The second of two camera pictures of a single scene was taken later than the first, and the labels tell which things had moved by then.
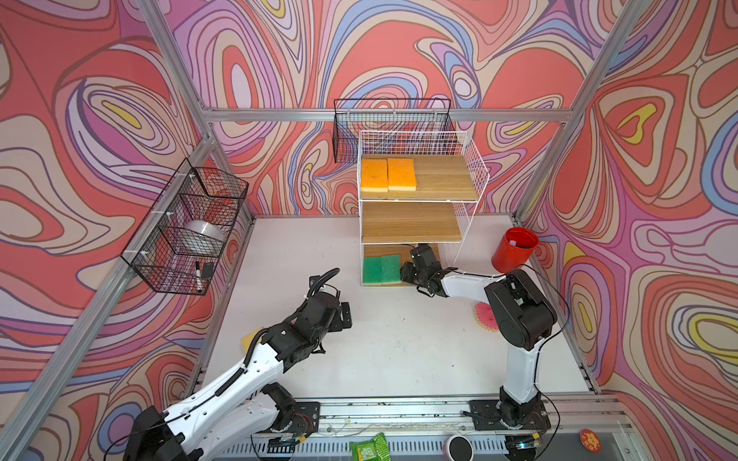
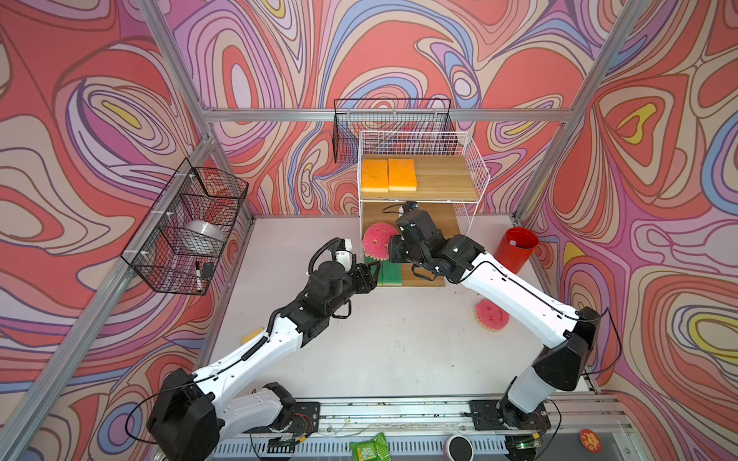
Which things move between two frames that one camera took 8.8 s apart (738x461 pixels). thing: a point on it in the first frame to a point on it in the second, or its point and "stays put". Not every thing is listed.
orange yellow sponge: [374, 176] stays put
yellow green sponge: [372, 273] stays put
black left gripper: [337, 323] to [362, 279]
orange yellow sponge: [402, 174] stays put
